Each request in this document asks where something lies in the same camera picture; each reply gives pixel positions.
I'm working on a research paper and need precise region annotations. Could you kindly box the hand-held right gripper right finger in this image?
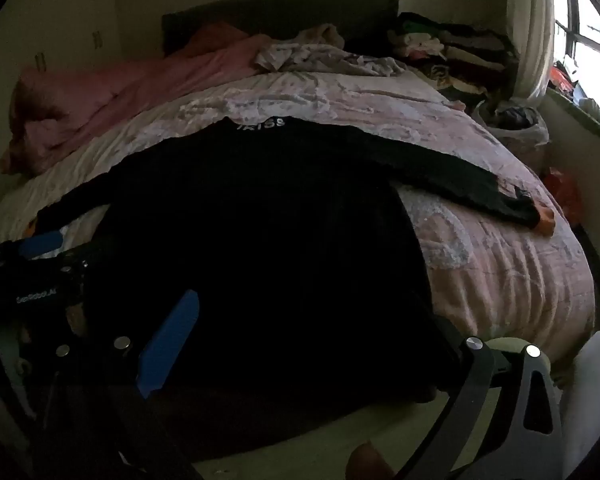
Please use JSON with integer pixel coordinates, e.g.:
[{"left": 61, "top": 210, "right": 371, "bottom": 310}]
[{"left": 395, "top": 336, "right": 566, "bottom": 480}]

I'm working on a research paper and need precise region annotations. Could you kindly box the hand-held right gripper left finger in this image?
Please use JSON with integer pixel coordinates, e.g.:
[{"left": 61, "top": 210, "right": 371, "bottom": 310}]
[{"left": 32, "top": 289, "right": 201, "bottom": 480}]

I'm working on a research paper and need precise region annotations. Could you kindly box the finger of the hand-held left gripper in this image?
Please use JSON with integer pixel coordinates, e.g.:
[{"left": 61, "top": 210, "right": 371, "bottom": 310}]
[{"left": 0, "top": 231, "right": 66, "bottom": 267}]

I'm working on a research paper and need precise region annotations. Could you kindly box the black sweater with orange cuffs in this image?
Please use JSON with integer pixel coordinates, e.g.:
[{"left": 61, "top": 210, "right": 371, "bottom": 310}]
[{"left": 35, "top": 116, "right": 556, "bottom": 461}]

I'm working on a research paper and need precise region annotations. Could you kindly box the plastic bag of clothes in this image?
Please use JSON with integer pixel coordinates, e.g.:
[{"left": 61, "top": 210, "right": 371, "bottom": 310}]
[{"left": 472, "top": 99, "right": 551, "bottom": 148}]

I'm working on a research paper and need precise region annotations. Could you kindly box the stack of folded clothes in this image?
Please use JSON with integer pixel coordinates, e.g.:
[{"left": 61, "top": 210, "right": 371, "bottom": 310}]
[{"left": 387, "top": 11, "right": 521, "bottom": 106}]

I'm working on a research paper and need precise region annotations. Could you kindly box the person's right hand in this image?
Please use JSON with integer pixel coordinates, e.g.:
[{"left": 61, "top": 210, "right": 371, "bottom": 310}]
[{"left": 347, "top": 442, "right": 396, "bottom": 480}]

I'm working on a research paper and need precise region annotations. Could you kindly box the pink and white blanket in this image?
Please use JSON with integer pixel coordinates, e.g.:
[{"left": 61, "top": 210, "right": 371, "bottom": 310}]
[{"left": 0, "top": 67, "right": 596, "bottom": 376}]

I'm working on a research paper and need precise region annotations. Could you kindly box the green bed sheet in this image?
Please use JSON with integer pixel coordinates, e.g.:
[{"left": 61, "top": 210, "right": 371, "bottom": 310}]
[{"left": 190, "top": 337, "right": 556, "bottom": 480}]

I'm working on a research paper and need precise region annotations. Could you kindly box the pink quilt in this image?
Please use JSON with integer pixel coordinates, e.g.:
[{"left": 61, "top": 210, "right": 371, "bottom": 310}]
[{"left": 0, "top": 22, "right": 276, "bottom": 176}]

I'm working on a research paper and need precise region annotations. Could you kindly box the red plastic bag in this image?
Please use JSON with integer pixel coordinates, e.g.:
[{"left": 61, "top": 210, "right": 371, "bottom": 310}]
[{"left": 542, "top": 167, "right": 583, "bottom": 223}]

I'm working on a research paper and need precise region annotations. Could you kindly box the green windowsill cover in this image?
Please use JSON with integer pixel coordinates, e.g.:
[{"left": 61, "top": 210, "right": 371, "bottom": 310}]
[{"left": 547, "top": 87, "right": 600, "bottom": 143}]

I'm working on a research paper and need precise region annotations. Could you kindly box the windowsill clutter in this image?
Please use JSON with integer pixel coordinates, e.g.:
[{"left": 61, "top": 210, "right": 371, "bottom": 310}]
[{"left": 550, "top": 57, "right": 600, "bottom": 133}]

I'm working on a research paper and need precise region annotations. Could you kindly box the floral crumpled cloth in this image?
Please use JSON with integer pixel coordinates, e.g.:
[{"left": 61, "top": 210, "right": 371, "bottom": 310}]
[{"left": 252, "top": 35, "right": 411, "bottom": 78}]

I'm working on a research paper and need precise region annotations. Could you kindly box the dark headboard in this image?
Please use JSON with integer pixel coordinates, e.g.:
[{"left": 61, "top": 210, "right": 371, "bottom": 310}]
[{"left": 162, "top": 0, "right": 400, "bottom": 56}]

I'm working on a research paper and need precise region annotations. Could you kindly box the beige crumpled garment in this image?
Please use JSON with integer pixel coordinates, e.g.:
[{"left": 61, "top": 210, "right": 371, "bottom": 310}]
[{"left": 292, "top": 22, "right": 346, "bottom": 48}]

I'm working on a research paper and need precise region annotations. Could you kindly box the white curtain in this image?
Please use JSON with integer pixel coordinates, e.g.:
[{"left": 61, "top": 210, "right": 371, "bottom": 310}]
[{"left": 505, "top": 0, "right": 556, "bottom": 106}]

